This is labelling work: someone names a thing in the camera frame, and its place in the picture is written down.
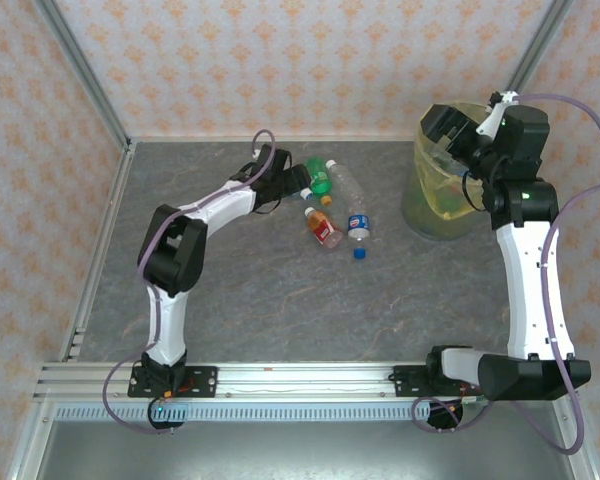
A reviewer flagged bin with yellow bag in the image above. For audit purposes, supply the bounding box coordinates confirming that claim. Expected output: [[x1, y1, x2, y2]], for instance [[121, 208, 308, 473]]
[[401, 101, 501, 242]]

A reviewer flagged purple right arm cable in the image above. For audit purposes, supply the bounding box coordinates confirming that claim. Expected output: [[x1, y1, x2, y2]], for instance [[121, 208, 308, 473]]
[[410, 93, 600, 456]]

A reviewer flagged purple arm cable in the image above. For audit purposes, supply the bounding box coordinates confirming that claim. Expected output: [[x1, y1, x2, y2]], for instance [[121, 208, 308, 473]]
[[410, 93, 600, 456], [102, 129, 277, 435]]

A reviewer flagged aluminium mounting rail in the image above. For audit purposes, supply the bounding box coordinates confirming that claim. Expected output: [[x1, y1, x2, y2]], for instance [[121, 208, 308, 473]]
[[32, 362, 581, 401]]

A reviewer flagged aluminium frame post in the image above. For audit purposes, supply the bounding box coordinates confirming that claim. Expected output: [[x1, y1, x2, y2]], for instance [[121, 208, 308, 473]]
[[32, 0, 134, 154], [504, 0, 576, 96]]

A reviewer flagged aluminium table side rail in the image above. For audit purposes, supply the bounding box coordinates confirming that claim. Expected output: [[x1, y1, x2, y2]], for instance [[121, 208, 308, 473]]
[[57, 139, 137, 364]]

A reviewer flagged grey metal panel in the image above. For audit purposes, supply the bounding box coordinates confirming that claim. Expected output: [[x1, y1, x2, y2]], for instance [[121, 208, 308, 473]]
[[9, 399, 596, 480]]

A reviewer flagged slotted grey cable duct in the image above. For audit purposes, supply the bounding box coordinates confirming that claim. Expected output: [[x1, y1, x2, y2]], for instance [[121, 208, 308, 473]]
[[54, 403, 461, 422]]

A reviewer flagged clear unlabelled bottle white cap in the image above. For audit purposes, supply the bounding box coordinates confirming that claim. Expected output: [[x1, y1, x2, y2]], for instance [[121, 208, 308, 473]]
[[324, 158, 369, 217]]

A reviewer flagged green bottle orange cap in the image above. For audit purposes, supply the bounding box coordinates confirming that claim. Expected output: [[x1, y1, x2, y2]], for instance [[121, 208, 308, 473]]
[[307, 157, 335, 207]]

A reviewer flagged orange drink bottle red label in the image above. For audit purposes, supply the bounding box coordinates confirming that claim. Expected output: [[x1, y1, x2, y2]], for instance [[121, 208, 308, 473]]
[[303, 206, 345, 250]]

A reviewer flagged black round cable port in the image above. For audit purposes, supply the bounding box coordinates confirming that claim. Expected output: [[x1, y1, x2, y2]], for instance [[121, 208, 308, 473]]
[[147, 398, 187, 431], [426, 398, 465, 432]]

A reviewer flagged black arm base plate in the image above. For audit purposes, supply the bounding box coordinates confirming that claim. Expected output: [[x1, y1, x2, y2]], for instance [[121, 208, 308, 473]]
[[392, 365, 484, 399], [128, 365, 219, 399]]

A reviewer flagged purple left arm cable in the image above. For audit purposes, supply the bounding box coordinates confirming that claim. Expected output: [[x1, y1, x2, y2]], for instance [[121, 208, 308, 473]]
[[102, 129, 277, 435]]

